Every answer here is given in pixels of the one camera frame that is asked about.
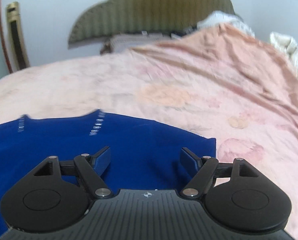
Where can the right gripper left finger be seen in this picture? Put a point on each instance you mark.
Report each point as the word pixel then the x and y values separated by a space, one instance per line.
pixel 56 194

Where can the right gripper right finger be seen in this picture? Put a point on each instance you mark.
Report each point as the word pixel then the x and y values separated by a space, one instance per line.
pixel 236 195

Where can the blue beaded sweater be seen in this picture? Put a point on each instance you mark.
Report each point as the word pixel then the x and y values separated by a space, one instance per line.
pixel 131 153

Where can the pink bed sheet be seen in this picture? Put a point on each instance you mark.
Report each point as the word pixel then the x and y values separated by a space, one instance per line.
pixel 131 84

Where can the peach blanket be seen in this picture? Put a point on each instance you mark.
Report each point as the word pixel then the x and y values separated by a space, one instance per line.
pixel 242 64

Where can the gold tower air conditioner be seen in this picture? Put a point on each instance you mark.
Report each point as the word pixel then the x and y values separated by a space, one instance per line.
pixel 16 37

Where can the cream crumpled blanket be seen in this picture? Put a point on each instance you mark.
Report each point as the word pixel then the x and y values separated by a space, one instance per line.
pixel 288 46

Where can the brown striped pillow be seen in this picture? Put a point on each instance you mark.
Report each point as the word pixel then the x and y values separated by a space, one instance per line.
pixel 121 42

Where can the white quilt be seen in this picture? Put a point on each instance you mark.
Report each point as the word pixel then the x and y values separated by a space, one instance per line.
pixel 219 17

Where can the olive padded headboard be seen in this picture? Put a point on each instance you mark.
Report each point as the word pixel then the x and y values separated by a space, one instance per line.
pixel 113 17

